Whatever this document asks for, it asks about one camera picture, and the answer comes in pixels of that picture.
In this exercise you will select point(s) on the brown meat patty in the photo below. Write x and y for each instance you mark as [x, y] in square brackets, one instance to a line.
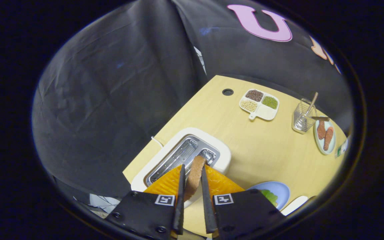
[328, 138]
[321, 130]

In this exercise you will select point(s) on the green beans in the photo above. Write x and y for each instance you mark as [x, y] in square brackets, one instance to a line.
[270, 102]

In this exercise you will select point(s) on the clear water bottle green label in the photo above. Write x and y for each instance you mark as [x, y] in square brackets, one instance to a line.
[341, 148]

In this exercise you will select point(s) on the white square plate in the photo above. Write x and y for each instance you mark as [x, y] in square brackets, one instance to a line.
[293, 205]

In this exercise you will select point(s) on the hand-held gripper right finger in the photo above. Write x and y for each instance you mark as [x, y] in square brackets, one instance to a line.
[245, 213]

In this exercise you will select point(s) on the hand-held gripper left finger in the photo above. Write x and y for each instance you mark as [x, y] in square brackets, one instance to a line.
[145, 213]

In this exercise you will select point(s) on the white patterned cloth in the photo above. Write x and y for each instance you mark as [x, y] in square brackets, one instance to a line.
[103, 203]

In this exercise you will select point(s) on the white toaster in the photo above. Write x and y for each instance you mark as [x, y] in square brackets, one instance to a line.
[220, 153]

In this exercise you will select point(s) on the green lettuce leaf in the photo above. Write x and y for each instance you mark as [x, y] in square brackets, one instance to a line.
[269, 197]

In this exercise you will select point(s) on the pale green plate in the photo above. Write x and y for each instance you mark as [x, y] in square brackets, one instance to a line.
[332, 130]

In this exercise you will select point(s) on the toasted bread slice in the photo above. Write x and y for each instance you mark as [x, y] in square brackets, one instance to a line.
[195, 173]

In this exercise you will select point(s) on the blue plate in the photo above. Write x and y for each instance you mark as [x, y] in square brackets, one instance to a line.
[280, 190]

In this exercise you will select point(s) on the pale beans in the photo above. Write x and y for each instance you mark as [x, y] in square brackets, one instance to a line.
[249, 105]

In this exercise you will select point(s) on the white divided dish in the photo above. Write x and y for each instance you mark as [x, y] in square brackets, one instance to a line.
[267, 113]

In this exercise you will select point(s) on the brown beans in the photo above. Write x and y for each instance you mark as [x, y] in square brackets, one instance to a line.
[254, 95]

